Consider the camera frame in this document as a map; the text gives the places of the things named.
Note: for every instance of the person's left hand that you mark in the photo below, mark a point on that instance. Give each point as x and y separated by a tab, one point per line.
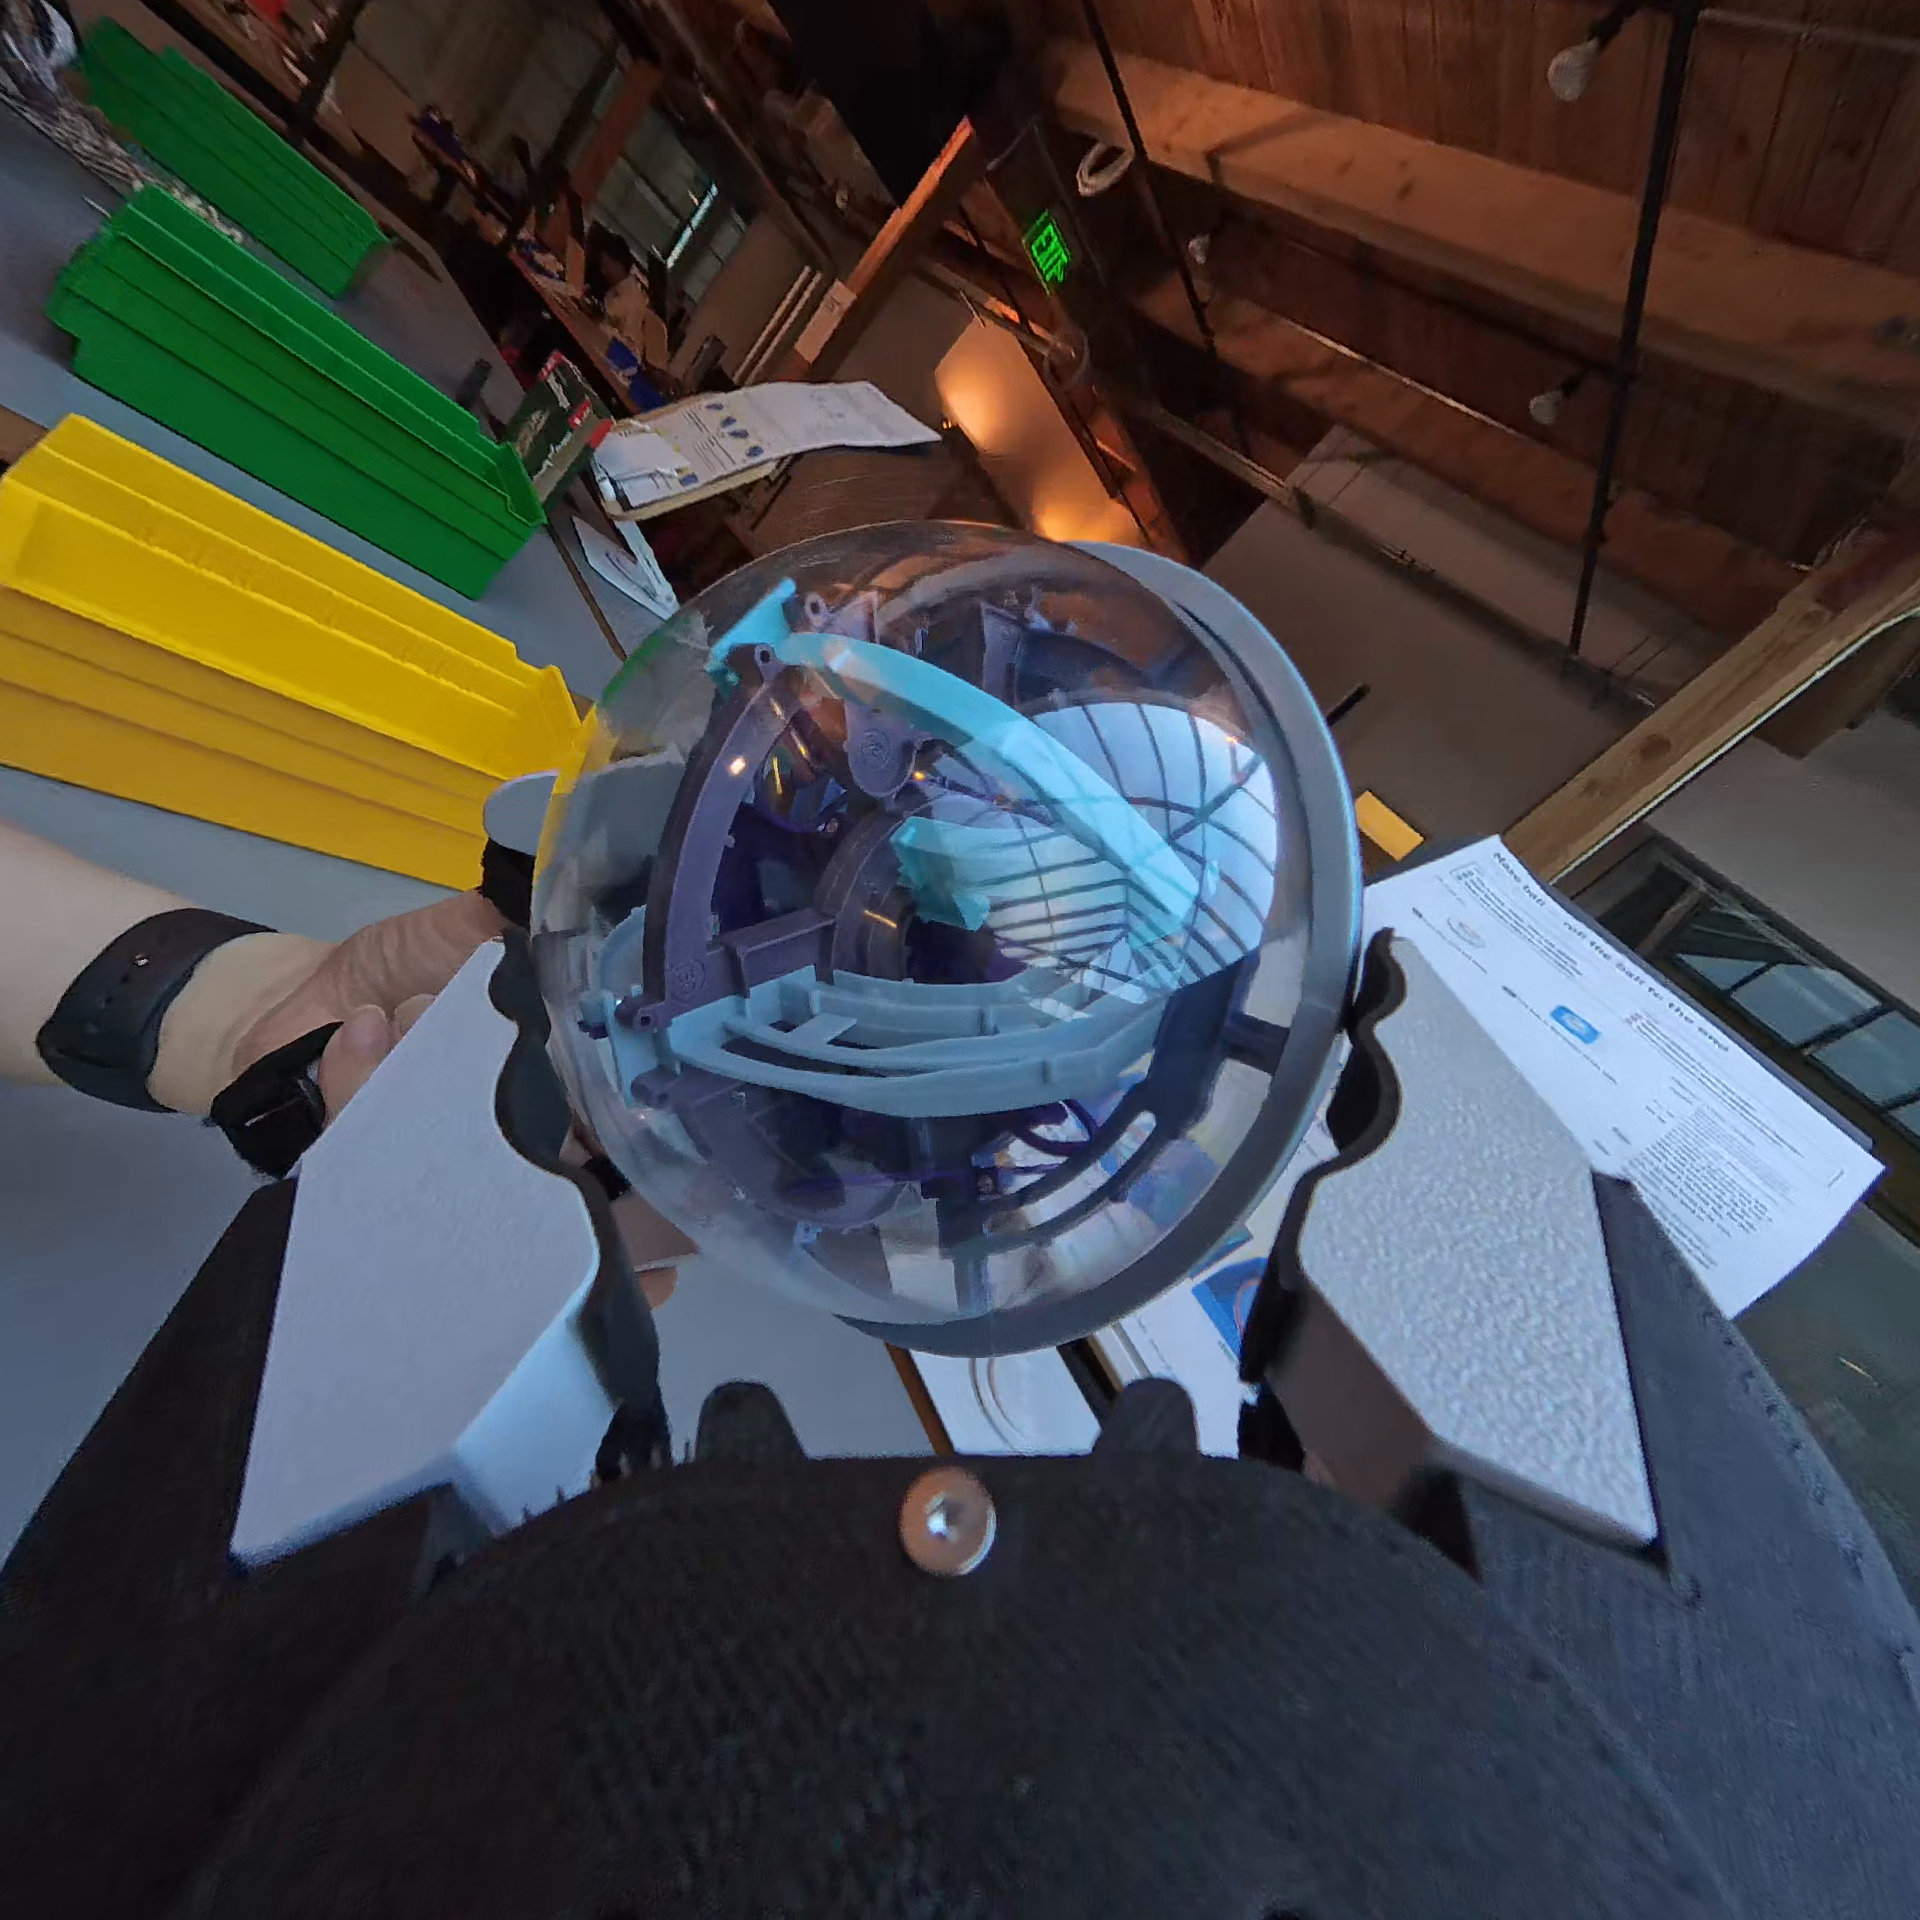
299	984

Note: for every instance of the white printed instruction sheet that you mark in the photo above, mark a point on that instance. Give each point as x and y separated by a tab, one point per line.
1634	1051

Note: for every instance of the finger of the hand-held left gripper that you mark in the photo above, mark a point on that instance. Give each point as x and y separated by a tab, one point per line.
518	802

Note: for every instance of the clipboard with printed papers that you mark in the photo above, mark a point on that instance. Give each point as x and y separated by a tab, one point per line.
751	434

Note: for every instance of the small white printed sheet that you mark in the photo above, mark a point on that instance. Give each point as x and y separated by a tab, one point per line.
622	562

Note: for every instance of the stacked yellow plastic bins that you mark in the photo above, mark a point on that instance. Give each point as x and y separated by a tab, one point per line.
240	660

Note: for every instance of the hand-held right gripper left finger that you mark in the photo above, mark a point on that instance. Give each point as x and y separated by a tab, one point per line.
405	1274

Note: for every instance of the clear plastic maze ball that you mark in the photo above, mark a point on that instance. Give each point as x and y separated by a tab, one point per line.
945	944

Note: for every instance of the white light bulb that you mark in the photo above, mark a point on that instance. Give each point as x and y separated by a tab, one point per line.
1571	62
1552	402

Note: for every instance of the green exit sign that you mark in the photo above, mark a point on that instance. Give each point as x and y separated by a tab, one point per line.
1046	248

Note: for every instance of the stacked green plastic bins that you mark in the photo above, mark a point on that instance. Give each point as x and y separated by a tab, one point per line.
286	405
226	142

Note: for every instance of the green cardboard box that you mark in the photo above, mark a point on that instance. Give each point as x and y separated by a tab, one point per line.
552	427

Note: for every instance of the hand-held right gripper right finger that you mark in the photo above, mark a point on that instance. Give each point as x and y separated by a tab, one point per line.
1486	1274

